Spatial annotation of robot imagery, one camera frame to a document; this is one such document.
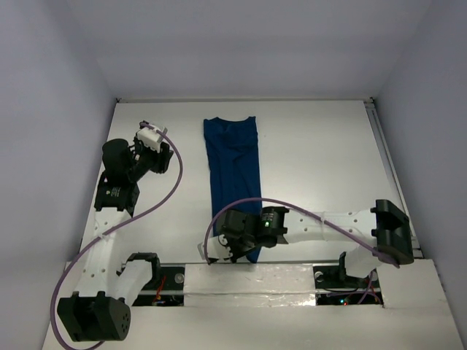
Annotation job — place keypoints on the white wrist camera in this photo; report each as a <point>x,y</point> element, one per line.
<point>151,136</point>
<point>216,251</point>

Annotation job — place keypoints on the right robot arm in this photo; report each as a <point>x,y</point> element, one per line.
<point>381,234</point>

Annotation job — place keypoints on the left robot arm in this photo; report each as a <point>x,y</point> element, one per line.
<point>93,297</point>

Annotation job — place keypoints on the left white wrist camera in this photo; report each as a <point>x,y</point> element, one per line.
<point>151,136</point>

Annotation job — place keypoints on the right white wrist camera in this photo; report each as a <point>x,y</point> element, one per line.
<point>216,251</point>

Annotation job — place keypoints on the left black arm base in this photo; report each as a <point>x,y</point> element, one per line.
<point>167,292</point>

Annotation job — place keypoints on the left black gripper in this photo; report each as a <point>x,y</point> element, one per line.
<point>160,157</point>

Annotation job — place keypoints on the blue printed t-shirt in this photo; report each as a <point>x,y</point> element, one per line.
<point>233,158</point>

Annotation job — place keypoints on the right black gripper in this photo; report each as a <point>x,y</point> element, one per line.
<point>235,251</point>

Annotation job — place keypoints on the silver foil covered panel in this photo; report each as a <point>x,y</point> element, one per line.
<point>246,285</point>

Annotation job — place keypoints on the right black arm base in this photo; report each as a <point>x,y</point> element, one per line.
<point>334,288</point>

